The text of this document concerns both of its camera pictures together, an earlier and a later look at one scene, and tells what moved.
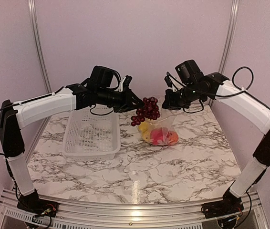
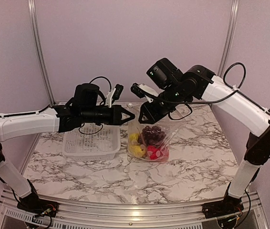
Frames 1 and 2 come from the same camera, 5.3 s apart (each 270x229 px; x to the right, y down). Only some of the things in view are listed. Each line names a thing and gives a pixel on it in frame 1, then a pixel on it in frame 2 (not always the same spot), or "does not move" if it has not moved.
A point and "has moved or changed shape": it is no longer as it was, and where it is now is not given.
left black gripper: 127,102 to 116,118
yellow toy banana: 146,136 to 138,150
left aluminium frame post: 38,44 does not move
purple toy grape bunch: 150,110 has moved or changed shape
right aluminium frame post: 228,48 does not move
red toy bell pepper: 158,136 to 154,152
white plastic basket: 92,134 does not move
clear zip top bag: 160,131 has moved or changed shape
